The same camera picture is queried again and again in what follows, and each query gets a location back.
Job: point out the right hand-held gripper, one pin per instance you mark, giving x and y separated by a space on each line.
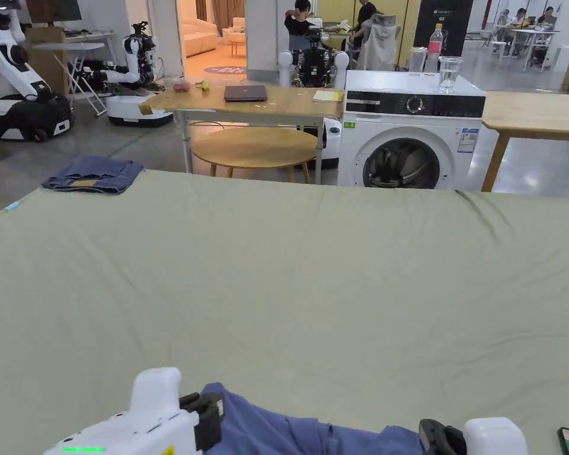
493 438

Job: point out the bed with pale green sheet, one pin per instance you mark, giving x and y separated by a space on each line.
284 284

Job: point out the brown cardboard carton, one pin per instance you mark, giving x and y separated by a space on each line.
45 52

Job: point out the blue garment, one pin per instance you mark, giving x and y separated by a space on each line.
275 431

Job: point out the tall white and black robot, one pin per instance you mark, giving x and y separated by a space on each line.
23 113

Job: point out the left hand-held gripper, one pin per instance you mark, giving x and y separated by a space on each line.
151 426

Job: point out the group of people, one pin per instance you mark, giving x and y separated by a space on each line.
521 18

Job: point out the white washing machine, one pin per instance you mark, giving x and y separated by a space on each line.
360 151

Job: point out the small light blue clip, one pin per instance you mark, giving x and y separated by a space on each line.
13 207

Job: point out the row of tables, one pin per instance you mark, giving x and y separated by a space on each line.
526 38

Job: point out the black robot with white shoulders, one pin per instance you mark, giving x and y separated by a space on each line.
315 64

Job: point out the folded blue jeans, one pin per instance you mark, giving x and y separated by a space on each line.
99 173

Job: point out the black standing banner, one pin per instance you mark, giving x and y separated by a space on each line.
443 19

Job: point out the white robot with folded arms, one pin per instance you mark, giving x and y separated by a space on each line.
133 109

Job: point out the cream sofa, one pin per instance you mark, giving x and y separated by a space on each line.
199 33

